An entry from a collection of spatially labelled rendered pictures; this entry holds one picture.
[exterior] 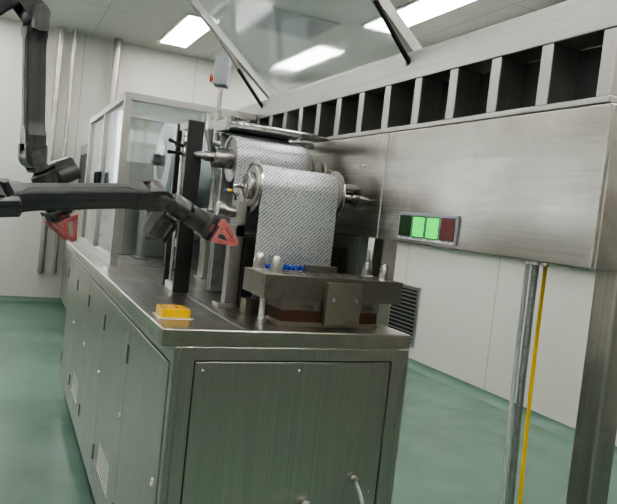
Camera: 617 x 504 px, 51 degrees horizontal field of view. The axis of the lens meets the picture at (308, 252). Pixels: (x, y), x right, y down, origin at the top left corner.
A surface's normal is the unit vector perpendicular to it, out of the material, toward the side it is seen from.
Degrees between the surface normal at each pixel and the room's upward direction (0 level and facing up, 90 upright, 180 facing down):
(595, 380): 90
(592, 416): 90
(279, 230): 90
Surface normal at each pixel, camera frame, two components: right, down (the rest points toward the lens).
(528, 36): -0.90, -0.07
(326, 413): 0.42, 0.10
